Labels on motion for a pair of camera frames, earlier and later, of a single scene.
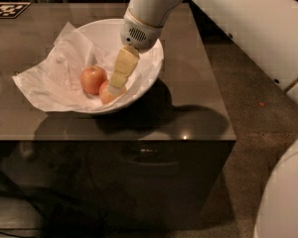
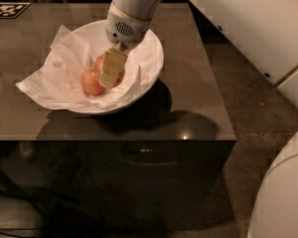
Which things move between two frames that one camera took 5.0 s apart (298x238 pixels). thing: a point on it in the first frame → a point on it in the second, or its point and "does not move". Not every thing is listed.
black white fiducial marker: [7, 9] does not move
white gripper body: [140, 35] → [125, 30]
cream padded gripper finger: [127, 59] → [113, 65]
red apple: [91, 78] does not move
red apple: [108, 97] → [98, 63]
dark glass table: [165, 163] does not move
